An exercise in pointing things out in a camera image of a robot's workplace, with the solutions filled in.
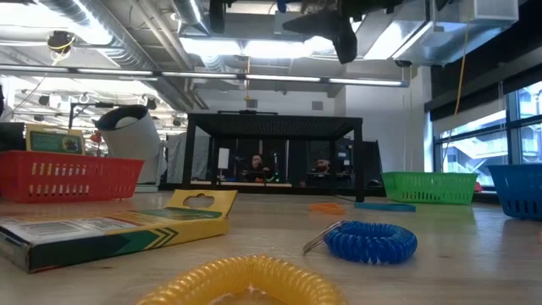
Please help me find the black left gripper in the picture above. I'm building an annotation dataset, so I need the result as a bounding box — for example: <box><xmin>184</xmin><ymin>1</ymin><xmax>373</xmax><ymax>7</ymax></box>
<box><xmin>209</xmin><ymin>0</ymin><xmax>228</xmax><ymax>34</ymax></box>

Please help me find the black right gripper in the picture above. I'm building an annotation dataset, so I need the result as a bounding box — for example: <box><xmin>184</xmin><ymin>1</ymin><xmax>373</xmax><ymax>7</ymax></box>
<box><xmin>282</xmin><ymin>0</ymin><xmax>399</xmax><ymax>64</ymax></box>

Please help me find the orange silicone band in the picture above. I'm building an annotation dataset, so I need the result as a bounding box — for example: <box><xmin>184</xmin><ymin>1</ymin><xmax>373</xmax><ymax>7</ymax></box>
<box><xmin>307</xmin><ymin>202</ymin><xmax>346</xmax><ymax>216</ymax></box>

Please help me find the light blue silicone band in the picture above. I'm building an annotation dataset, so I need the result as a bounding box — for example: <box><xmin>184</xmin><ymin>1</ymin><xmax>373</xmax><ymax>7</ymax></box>
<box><xmin>353</xmin><ymin>201</ymin><xmax>418</xmax><ymax>214</ymax></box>

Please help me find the yellow green crayon box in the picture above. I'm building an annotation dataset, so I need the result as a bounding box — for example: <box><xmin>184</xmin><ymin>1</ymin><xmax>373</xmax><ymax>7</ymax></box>
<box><xmin>0</xmin><ymin>189</ymin><xmax>238</xmax><ymax>274</ymax></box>
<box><xmin>25</xmin><ymin>123</ymin><xmax>86</xmax><ymax>156</ymax></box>

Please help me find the yellow coil wristband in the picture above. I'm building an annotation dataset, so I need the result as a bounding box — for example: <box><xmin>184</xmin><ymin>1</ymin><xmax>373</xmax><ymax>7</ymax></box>
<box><xmin>135</xmin><ymin>253</ymin><xmax>348</xmax><ymax>305</ymax></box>

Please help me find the white cylindrical desk lamp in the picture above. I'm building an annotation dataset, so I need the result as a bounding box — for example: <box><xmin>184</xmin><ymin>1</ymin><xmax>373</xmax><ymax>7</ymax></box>
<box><xmin>95</xmin><ymin>104</ymin><xmax>169</xmax><ymax>194</ymax></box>

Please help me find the long ceiling light bar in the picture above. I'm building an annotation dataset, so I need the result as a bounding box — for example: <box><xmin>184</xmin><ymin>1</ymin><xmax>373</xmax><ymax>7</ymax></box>
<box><xmin>0</xmin><ymin>63</ymin><xmax>411</xmax><ymax>89</ymax></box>

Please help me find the black mesh shelf riser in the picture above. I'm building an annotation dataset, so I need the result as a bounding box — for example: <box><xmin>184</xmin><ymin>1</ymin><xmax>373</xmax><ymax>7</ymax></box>
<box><xmin>181</xmin><ymin>112</ymin><xmax>366</xmax><ymax>203</ymax></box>

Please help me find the person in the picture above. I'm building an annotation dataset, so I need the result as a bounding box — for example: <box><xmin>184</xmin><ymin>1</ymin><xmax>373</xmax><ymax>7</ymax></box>
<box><xmin>243</xmin><ymin>152</ymin><xmax>272</xmax><ymax>183</ymax></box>
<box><xmin>312</xmin><ymin>158</ymin><xmax>334</xmax><ymax>175</ymax></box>

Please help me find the black background stand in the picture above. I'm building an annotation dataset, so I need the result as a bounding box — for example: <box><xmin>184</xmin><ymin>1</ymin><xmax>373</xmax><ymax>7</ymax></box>
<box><xmin>65</xmin><ymin>101</ymin><xmax>115</xmax><ymax>153</ymax></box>

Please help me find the green plastic basket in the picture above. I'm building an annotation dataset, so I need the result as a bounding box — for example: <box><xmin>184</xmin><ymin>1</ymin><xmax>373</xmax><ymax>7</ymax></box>
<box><xmin>380</xmin><ymin>170</ymin><xmax>479</xmax><ymax>206</ymax></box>

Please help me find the red plastic basket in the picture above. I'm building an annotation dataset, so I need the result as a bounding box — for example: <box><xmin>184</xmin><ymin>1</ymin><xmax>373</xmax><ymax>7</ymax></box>
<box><xmin>0</xmin><ymin>150</ymin><xmax>145</xmax><ymax>202</ymax></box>

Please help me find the blue plastic basket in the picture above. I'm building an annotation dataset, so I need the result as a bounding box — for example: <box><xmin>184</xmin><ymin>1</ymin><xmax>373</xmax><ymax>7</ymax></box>
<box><xmin>487</xmin><ymin>164</ymin><xmax>542</xmax><ymax>221</ymax></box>

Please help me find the silver rectangular air duct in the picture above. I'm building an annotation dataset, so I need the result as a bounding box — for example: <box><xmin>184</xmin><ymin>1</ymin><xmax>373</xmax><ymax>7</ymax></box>
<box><xmin>391</xmin><ymin>0</ymin><xmax>520</xmax><ymax>68</ymax></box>

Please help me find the yellow cable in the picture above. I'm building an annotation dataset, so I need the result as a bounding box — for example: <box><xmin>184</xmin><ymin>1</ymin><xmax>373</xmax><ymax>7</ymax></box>
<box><xmin>452</xmin><ymin>16</ymin><xmax>472</xmax><ymax>118</ymax></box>

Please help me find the black ceiling cable reel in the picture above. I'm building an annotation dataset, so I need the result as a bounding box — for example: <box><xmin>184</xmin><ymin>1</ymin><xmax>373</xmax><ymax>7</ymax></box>
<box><xmin>45</xmin><ymin>30</ymin><xmax>77</xmax><ymax>55</ymax></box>

